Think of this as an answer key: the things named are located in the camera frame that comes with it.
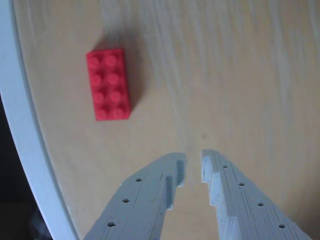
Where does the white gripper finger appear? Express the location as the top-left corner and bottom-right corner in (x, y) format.
(200, 149), (314, 240)
(83, 151), (188, 240)

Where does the red lego block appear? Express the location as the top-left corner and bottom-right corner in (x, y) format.
(86, 47), (133, 122)

